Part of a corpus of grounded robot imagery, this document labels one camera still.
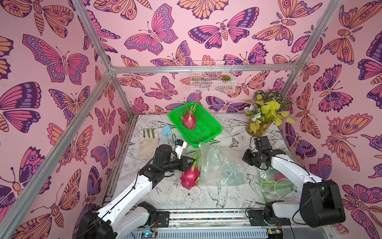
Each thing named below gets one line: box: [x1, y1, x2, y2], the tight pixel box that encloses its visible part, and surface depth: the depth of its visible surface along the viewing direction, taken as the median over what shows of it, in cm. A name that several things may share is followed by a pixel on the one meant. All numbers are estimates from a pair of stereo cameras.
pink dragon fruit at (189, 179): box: [180, 149, 202, 190], surface depth 72 cm
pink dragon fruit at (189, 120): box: [181, 102, 197, 130], surface depth 108 cm
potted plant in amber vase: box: [244, 89, 295, 137], surface depth 96 cm
